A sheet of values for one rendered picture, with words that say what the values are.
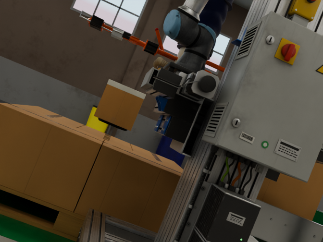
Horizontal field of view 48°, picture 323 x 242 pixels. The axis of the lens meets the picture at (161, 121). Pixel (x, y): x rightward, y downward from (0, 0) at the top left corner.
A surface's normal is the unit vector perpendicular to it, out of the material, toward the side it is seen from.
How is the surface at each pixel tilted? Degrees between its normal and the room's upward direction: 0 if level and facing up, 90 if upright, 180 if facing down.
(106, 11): 90
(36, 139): 90
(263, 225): 90
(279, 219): 90
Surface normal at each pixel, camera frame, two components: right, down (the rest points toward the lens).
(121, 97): 0.10, 0.01
